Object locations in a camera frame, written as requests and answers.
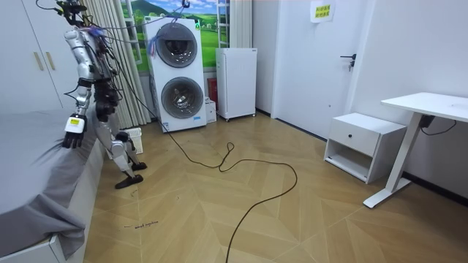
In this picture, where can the white laundry basket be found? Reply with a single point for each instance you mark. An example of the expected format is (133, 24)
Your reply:
(136, 139)

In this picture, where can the white desk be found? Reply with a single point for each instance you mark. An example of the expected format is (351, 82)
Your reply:
(428, 104)

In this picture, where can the white wardrobe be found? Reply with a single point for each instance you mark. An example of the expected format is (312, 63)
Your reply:
(22, 55)

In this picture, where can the white nightstand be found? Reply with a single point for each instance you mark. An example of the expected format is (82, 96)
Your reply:
(360, 142)

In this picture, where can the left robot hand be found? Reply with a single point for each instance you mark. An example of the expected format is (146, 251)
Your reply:
(75, 129)

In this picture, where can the red box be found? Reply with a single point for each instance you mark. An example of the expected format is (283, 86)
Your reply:
(212, 91)

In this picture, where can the white curtain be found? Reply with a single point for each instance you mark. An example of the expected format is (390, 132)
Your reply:
(240, 22)

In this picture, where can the white washing machine tower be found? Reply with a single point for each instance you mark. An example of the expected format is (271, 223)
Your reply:
(177, 73)

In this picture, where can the small white box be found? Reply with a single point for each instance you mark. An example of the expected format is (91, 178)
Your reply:
(210, 111)

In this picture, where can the robot legs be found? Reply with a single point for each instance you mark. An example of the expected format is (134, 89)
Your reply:
(117, 149)

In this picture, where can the white door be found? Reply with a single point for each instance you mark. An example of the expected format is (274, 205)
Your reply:
(311, 73)

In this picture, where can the beige curtain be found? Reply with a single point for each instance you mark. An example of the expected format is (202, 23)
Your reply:
(126, 87)

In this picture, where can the grey bed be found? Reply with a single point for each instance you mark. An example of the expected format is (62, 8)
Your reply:
(29, 157)

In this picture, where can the landscape wall poster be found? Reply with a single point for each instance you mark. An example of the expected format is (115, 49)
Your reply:
(210, 33)

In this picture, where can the paper sign with yellow labels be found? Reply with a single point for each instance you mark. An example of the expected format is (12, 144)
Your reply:
(321, 11)

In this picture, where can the white fridge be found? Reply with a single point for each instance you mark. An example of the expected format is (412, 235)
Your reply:
(236, 82)

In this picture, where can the robot body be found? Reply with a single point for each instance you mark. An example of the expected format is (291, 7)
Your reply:
(100, 84)

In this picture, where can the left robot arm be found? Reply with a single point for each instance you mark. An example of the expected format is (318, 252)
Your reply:
(83, 69)

